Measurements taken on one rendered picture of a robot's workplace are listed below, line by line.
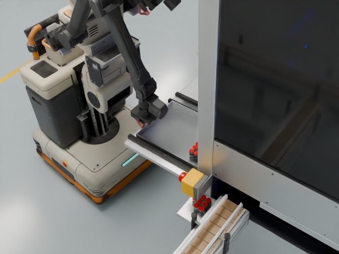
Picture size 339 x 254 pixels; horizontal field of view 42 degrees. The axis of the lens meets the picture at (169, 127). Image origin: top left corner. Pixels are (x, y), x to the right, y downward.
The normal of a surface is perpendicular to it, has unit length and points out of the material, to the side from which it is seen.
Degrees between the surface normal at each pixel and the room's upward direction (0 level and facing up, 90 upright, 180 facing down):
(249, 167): 90
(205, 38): 90
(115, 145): 0
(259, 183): 90
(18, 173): 0
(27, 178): 0
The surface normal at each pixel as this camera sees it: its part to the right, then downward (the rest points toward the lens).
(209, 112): -0.61, 0.59
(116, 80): 0.06, -0.62
